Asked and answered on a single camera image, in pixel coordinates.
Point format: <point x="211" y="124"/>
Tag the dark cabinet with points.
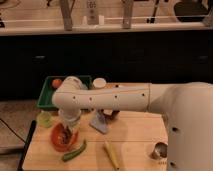
<point x="156" y="57"/>

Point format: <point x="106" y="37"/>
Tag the light green cup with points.
<point x="44" y="119"/>

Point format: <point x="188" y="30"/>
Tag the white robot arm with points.
<point x="188" y="108"/>

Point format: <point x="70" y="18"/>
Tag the lavender plastic scoop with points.
<point x="99" y="121"/>

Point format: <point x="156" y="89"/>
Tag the red bowl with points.
<point x="56" y="139"/>

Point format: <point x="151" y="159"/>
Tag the green tray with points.
<point x="45" y="98"/>

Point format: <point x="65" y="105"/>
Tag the orange tomato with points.
<point x="56" y="83"/>

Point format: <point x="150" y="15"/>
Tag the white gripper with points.
<point x="69" y="118"/>

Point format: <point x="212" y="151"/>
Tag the green pepper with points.
<point x="69" y="156"/>

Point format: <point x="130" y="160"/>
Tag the white jar lid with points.
<point x="99" y="83"/>

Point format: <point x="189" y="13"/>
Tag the silver metal cup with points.
<point x="159" y="151"/>

